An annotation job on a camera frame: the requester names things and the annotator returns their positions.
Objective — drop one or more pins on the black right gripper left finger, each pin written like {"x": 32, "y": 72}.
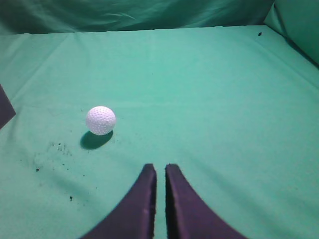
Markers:
{"x": 134, "y": 216}

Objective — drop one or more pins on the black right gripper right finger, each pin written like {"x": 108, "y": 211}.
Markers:
{"x": 187, "y": 215}

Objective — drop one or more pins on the white dimpled ball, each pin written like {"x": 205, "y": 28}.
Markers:
{"x": 100, "y": 120}

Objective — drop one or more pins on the dark purple cube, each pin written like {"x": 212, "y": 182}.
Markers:
{"x": 7, "y": 111}

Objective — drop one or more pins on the green cloth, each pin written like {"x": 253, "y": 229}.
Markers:
{"x": 226, "y": 89}

